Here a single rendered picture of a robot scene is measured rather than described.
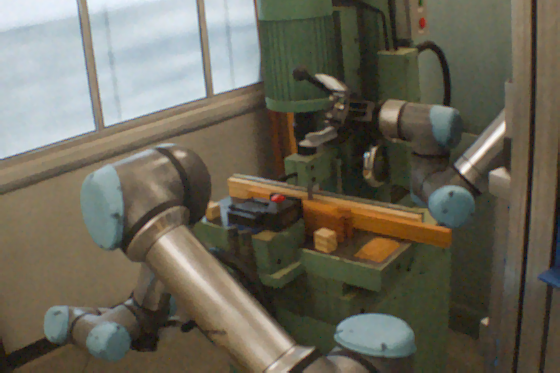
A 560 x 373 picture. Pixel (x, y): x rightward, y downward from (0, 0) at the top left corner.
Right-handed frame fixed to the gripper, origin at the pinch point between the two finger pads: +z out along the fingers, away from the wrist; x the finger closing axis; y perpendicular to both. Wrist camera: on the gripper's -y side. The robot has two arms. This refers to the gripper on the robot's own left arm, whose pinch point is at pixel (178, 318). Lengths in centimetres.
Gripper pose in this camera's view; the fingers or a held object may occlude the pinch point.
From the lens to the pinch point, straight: 154.0
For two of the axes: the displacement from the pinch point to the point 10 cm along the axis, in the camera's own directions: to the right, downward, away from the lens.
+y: -1.7, 9.8, -1.0
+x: 7.7, 0.7, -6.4
